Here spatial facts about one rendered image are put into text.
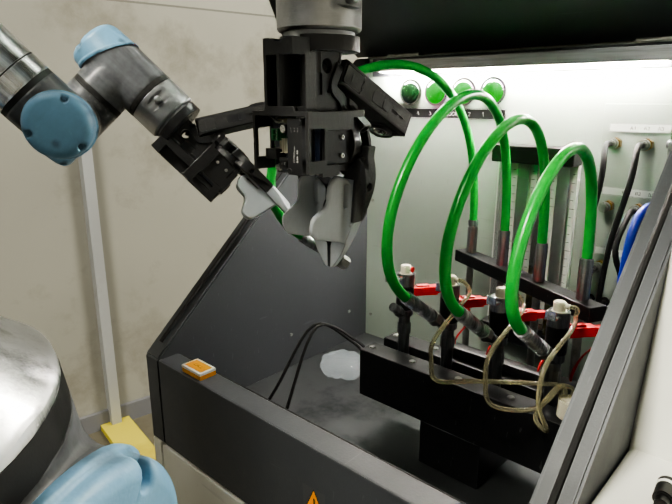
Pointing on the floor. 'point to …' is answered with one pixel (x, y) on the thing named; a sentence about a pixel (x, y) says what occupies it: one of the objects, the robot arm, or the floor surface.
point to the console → (657, 386)
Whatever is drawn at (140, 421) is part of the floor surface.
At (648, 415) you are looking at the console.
